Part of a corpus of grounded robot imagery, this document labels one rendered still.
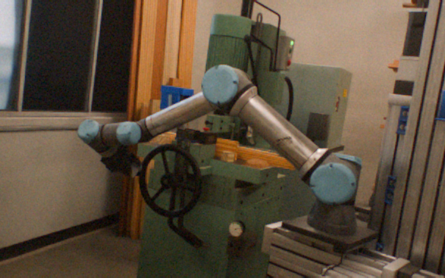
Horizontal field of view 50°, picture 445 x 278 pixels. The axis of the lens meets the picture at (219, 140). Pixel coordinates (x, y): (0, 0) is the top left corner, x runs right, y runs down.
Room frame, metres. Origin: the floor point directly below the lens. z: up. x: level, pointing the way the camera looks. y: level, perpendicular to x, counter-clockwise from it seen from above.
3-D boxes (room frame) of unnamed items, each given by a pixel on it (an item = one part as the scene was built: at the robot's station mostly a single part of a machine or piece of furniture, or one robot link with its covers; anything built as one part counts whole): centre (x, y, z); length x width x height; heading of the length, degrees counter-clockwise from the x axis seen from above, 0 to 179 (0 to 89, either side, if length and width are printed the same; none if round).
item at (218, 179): (2.06, 0.05, 0.82); 0.40 x 0.21 x 0.04; 63
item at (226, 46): (2.12, 0.02, 1.35); 0.18 x 0.18 x 0.31
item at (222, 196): (2.23, -0.03, 0.76); 0.57 x 0.45 x 0.09; 153
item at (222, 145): (2.04, 0.02, 0.94); 0.21 x 0.01 x 0.08; 63
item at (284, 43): (2.34, -0.25, 1.40); 0.10 x 0.06 x 0.16; 153
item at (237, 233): (1.81, -0.12, 0.65); 0.06 x 0.04 x 0.08; 63
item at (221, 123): (2.13, 0.01, 1.03); 0.14 x 0.07 x 0.09; 153
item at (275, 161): (2.08, -0.04, 0.92); 0.62 x 0.02 x 0.04; 63
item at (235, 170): (2.02, 0.07, 0.87); 0.61 x 0.30 x 0.06; 63
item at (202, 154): (1.94, 0.10, 0.92); 0.15 x 0.13 x 0.09; 63
